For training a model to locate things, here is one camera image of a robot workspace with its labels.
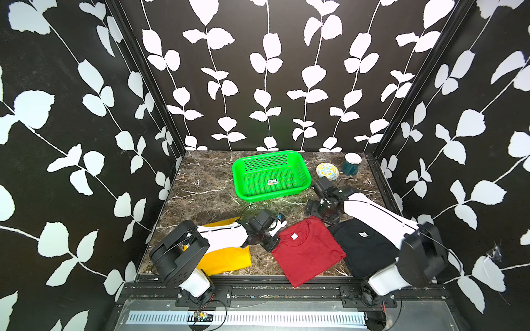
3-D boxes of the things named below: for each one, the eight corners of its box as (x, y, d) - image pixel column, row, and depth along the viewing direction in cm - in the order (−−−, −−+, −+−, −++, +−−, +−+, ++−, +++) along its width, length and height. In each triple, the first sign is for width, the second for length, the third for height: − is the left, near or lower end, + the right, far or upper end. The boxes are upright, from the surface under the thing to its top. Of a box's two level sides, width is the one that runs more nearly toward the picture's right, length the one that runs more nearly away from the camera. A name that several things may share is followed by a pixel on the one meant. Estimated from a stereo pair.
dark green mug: (339, 174, 112) (344, 162, 105) (342, 162, 118) (347, 150, 110) (354, 178, 110) (360, 167, 103) (357, 166, 116) (362, 154, 109)
